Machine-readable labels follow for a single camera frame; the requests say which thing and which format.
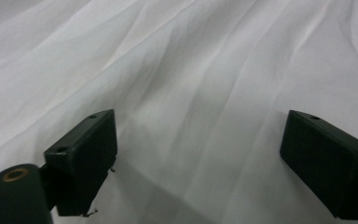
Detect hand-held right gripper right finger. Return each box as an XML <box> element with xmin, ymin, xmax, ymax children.
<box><xmin>280</xmin><ymin>109</ymin><xmax>358</xmax><ymax>221</ymax></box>

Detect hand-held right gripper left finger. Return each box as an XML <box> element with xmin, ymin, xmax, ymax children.
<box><xmin>39</xmin><ymin>108</ymin><xmax>118</xmax><ymax>217</ymax></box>

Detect white dress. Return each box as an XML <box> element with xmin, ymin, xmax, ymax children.
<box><xmin>0</xmin><ymin>0</ymin><xmax>358</xmax><ymax>224</ymax></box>

